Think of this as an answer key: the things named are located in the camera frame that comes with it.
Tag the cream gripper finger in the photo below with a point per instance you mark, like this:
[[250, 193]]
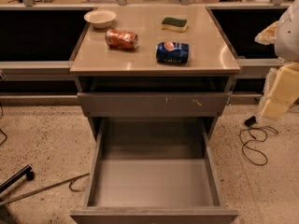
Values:
[[280, 91], [268, 35]]

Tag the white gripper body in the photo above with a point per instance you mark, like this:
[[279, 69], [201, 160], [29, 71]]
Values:
[[288, 38]]

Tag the open middle drawer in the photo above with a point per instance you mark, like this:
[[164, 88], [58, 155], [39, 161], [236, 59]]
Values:
[[153, 171]]

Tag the white bowl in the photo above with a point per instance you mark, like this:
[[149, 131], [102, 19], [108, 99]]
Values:
[[101, 18]]

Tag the grey drawer cabinet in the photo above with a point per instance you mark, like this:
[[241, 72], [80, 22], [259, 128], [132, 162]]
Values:
[[212, 65]]

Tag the orange soda can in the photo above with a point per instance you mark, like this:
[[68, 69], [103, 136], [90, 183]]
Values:
[[121, 39]]

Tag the green yellow sponge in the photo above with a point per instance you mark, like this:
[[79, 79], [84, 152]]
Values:
[[174, 24]]

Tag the grey metal rod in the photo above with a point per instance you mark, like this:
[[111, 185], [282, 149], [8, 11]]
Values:
[[37, 191]]

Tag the blue pepsi can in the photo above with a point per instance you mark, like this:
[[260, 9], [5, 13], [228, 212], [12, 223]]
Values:
[[172, 52]]

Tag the black chair leg caster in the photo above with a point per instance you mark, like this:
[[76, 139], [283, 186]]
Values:
[[26, 172]]

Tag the closed top drawer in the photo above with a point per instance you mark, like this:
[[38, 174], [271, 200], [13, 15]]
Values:
[[151, 104]]

